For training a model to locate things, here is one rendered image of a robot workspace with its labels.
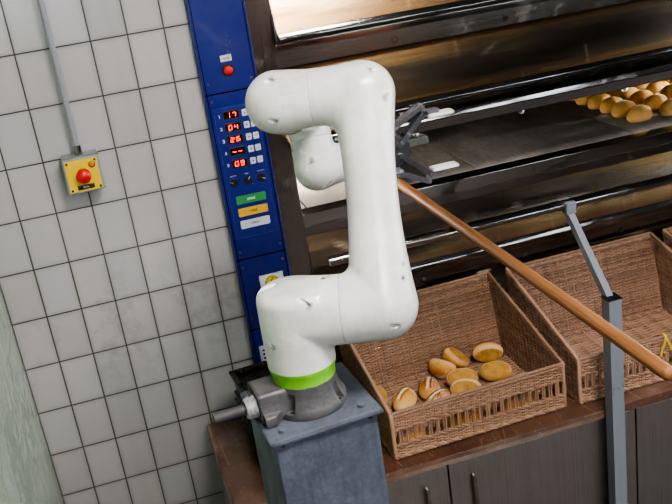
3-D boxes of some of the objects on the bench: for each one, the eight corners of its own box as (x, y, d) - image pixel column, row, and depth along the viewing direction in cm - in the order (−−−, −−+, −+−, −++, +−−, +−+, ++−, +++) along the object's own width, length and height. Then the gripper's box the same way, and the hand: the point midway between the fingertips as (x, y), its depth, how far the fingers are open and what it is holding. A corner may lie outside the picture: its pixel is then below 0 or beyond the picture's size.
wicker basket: (340, 387, 308) (328, 311, 297) (495, 342, 321) (489, 268, 311) (393, 463, 264) (382, 377, 254) (571, 408, 277) (566, 324, 267)
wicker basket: (507, 340, 322) (501, 266, 311) (652, 301, 333) (651, 228, 323) (578, 407, 277) (574, 323, 267) (743, 359, 289) (745, 278, 279)
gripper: (361, 102, 226) (443, 84, 231) (374, 199, 236) (452, 181, 241) (372, 107, 220) (456, 89, 225) (384, 207, 229) (465, 188, 234)
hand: (450, 137), depth 232 cm, fingers open, 13 cm apart
